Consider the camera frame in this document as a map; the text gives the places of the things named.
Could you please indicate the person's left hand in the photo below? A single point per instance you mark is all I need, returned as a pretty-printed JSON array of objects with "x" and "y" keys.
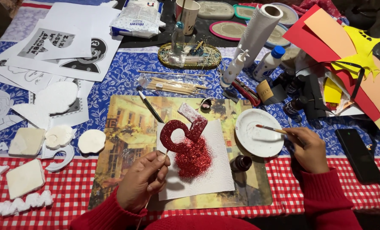
[{"x": 135, "y": 185}]

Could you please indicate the person's right hand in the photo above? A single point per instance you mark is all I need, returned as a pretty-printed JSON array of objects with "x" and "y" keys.
[{"x": 309, "y": 153}]

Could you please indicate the person's right fingers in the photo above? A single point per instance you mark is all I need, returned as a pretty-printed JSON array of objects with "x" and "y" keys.
[{"x": 293, "y": 134}]

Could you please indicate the thin wooden paintbrush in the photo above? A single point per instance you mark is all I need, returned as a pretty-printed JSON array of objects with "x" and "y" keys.
[{"x": 273, "y": 129}]

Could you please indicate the red glitter number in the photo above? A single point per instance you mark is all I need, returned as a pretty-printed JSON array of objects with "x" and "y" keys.
[{"x": 183, "y": 131}]

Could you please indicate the small dark paint bottle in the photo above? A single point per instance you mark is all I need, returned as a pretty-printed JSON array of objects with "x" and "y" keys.
[
  {"x": 284, "y": 78},
  {"x": 293, "y": 107},
  {"x": 296, "y": 83}
]

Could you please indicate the white round plate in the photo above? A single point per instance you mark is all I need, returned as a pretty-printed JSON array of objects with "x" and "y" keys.
[{"x": 253, "y": 142}]

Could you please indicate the black foam pieces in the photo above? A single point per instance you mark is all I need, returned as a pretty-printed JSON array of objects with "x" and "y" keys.
[{"x": 314, "y": 95}]

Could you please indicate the open dark glitter jar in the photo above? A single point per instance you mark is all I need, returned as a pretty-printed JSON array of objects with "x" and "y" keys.
[{"x": 241, "y": 163}]

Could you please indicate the red utility knife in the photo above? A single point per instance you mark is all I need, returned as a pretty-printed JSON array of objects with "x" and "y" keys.
[{"x": 247, "y": 93}]

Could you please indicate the black smartphone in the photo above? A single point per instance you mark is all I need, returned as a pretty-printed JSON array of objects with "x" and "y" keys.
[{"x": 359, "y": 156}]

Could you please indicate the white glue bottle blue cap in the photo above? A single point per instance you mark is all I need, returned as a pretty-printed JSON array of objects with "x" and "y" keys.
[{"x": 266, "y": 65}]

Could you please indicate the black foam strip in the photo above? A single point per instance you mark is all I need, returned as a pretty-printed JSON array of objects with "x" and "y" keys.
[{"x": 357, "y": 80}]

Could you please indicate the white nozzle bottle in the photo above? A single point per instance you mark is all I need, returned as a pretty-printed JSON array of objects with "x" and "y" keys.
[{"x": 232, "y": 72}]

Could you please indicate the white paper towel sheet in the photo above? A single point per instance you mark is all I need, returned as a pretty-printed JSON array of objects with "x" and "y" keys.
[{"x": 217, "y": 182}]

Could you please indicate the stack of coloured foam sheets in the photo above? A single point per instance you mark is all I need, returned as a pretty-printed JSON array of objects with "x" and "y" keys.
[{"x": 308, "y": 38}]

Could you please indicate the blue rimmed oval lid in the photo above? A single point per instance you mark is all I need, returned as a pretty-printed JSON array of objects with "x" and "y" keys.
[{"x": 277, "y": 36}]

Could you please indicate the pile of red glitter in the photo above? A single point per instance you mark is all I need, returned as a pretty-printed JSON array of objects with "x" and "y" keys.
[{"x": 193, "y": 159}]

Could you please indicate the yellow glitter foam cutout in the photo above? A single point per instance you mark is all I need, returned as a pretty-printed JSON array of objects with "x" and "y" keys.
[{"x": 360, "y": 51}]

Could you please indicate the white paper towel roll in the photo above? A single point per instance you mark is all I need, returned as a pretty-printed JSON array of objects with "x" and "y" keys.
[{"x": 258, "y": 32}]

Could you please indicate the gold oval tray of bits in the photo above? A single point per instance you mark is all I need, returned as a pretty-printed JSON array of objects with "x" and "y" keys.
[{"x": 206, "y": 59}]

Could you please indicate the pale rimmed oval lid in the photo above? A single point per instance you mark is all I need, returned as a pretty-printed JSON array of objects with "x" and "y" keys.
[{"x": 289, "y": 14}]

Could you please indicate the pink rimmed oval lid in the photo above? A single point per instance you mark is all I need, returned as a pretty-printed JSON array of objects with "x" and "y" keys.
[{"x": 229, "y": 30}]

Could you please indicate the person's red sweater torso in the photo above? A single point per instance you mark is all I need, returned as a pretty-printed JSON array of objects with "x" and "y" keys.
[{"x": 202, "y": 223}]

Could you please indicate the bag of wooden skewers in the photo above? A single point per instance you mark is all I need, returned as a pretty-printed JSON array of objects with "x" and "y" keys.
[{"x": 174, "y": 86}]

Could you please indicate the red patterned cloth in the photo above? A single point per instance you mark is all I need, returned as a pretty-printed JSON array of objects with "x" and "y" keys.
[{"x": 324, "y": 8}]

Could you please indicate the single wooden skewer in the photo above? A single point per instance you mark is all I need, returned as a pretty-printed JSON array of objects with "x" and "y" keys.
[{"x": 177, "y": 73}]

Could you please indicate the green rimmed lid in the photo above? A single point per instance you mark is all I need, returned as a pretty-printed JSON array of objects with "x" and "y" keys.
[{"x": 243, "y": 12}]

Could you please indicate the black pen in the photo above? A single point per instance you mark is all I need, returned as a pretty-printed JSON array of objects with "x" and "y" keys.
[{"x": 150, "y": 107}]

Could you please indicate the grey oval container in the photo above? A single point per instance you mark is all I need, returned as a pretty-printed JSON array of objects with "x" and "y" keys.
[{"x": 215, "y": 9}]

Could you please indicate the clear bottle with blue cap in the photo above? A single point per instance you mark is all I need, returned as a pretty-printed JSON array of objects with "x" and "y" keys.
[{"x": 178, "y": 40}]

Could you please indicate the paint stained paper cup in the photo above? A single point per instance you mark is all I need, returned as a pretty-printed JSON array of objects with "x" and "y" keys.
[{"x": 190, "y": 16}]

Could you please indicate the street painting placemat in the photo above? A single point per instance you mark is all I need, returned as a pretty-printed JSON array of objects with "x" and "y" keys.
[{"x": 129, "y": 134}]

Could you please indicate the blue floral tablecloth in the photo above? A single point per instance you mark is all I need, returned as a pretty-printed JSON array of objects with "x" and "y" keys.
[{"x": 119, "y": 76}]

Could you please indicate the white plastic bag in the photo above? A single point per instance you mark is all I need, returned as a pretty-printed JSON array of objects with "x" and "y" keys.
[{"x": 138, "y": 17}]

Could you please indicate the white foam round piece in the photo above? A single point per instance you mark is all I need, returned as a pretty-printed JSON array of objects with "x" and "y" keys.
[
  {"x": 91, "y": 141},
  {"x": 59, "y": 136}
]

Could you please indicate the printed character face sheet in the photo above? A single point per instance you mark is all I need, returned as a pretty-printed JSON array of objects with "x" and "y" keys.
[{"x": 87, "y": 60}]

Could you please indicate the red checkered tablecloth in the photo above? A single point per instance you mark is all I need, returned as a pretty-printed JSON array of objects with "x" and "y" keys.
[{"x": 68, "y": 188}]

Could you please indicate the white foam cloud shape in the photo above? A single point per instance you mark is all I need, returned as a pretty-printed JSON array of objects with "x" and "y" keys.
[{"x": 49, "y": 102}]

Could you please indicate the printed letters paper sheet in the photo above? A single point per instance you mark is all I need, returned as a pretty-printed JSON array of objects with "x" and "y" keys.
[{"x": 49, "y": 44}]

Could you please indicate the white foam square block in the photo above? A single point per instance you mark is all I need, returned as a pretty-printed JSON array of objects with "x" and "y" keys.
[
  {"x": 25, "y": 179},
  {"x": 27, "y": 141}
]

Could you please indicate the printed speech bubble sheet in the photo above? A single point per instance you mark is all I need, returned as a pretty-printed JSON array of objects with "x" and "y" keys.
[{"x": 23, "y": 76}]

